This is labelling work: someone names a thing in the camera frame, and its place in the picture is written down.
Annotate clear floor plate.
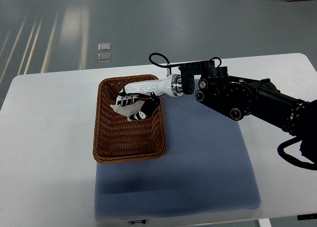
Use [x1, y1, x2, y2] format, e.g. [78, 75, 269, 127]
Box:
[98, 42, 111, 51]
[98, 52, 111, 62]

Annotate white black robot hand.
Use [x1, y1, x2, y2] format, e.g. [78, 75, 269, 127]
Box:
[115, 74, 183, 120]

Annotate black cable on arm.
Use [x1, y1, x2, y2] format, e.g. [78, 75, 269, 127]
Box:
[149, 53, 189, 75]

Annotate black table control panel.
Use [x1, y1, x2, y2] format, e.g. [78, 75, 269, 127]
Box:
[297, 213, 317, 221]

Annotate brown wicker basket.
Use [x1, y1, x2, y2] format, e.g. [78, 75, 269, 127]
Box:
[93, 74, 167, 164]

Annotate white toy bear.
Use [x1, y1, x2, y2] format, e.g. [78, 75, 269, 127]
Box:
[110, 101, 145, 121]

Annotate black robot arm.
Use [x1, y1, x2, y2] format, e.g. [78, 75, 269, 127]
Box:
[179, 58, 317, 170]

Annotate white table leg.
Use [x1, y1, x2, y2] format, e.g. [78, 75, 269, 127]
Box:
[258, 219, 272, 227]

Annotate blue padded mat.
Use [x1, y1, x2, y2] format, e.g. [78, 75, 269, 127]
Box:
[95, 95, 261, 221]

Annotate upper clear floor plate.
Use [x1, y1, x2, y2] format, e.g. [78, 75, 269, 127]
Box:
[98, 42, 111, 51]

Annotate lower clear floor plate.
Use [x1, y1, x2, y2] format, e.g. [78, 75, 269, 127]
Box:
[98, 52, 111, 62]

